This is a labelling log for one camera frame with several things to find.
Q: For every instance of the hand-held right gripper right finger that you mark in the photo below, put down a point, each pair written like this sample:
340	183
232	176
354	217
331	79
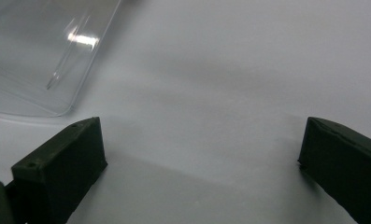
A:
345	168

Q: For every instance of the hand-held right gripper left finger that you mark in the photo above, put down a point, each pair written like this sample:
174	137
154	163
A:
58	174

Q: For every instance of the clear plastic container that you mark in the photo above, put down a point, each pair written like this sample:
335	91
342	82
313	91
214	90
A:
27	56

